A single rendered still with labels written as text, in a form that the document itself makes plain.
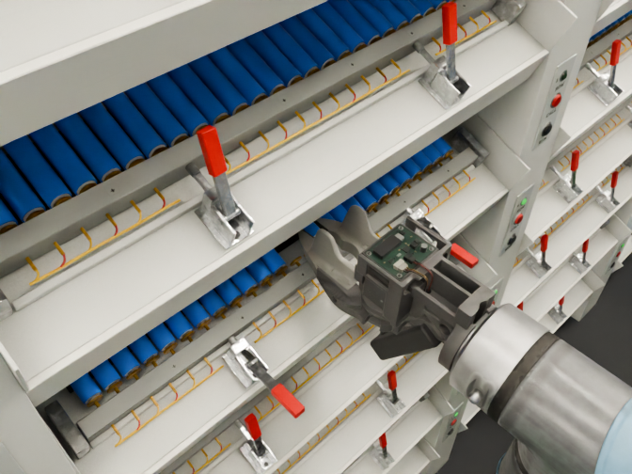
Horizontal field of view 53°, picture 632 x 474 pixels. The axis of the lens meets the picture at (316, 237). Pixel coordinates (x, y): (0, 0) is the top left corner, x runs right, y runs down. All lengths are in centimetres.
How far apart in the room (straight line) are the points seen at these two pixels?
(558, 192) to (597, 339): 87
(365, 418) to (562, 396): 58
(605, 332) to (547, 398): 149
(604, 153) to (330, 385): 71
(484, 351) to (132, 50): 36
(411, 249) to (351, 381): 34
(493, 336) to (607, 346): 145
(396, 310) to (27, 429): 31
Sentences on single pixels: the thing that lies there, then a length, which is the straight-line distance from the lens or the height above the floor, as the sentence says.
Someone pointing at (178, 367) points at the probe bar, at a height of 99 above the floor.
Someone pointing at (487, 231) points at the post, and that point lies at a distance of 94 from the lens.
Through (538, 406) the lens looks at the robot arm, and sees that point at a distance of 54.
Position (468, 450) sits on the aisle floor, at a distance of 171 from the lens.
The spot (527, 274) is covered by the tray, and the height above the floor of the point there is 55.
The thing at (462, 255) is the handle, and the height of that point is 97.
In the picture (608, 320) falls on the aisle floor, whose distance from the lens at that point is 206.
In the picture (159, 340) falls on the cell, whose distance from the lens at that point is 64.
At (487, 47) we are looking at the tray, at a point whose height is 116.
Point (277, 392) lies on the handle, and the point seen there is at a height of 97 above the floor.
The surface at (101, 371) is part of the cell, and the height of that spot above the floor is 100.
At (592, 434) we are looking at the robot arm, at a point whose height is 106.
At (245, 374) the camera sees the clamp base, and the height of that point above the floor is 96.
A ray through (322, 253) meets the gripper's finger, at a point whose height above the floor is 104.
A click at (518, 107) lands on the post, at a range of 82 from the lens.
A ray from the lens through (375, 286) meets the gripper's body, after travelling 59.
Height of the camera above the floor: 150
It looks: 46 degrees down
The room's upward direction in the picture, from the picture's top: straight up
